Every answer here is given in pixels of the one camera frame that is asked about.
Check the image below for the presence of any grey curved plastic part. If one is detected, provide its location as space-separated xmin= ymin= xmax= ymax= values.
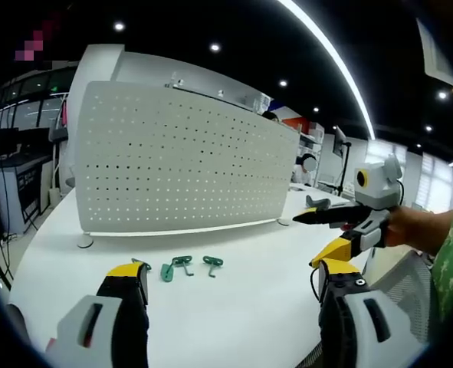
xmin=305 ymin=194 xmax=333 ymax=210

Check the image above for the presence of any black monitor on stand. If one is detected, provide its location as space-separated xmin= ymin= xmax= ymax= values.
xmin=332 ymin=125 xmax=353 ymax=197

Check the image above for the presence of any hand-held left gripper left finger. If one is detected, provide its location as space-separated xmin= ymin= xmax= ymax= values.
xmin=45 ymin=262 xmax=153 ymax=368

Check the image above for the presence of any person's right hand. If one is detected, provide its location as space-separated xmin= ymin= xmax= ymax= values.
xmin=385 ymin=206 xmax=417 ymax=248

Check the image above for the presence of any white ceiling air vent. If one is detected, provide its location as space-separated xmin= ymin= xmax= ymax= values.
xmin=416 ymin=17 xmax=453 ymax=84

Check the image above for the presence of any group of ceiling spot lights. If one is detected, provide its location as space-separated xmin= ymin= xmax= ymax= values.
xmin=113 ymin=21 xmax=450 ymax=150

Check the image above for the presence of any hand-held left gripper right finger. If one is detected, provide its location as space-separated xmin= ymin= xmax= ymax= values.
xmin=309 ymin=258 xmax=431 ymax=368

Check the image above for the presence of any white mesh office chair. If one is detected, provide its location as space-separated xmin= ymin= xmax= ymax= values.
xmin=369 ymin=248 xmax=434 ymax=346

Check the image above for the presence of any black workbench with equipment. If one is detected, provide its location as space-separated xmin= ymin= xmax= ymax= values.
xmin=0 ymin=128 xmax=55 ymax=235

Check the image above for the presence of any white perforated mounting plate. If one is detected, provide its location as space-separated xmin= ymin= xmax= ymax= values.
xmin=74 ymin=80 xmax=301 ymax=249

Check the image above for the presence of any long ceiling light strip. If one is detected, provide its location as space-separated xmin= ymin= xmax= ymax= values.
xmin=277 ymin=0 xmax=377 ymax=141

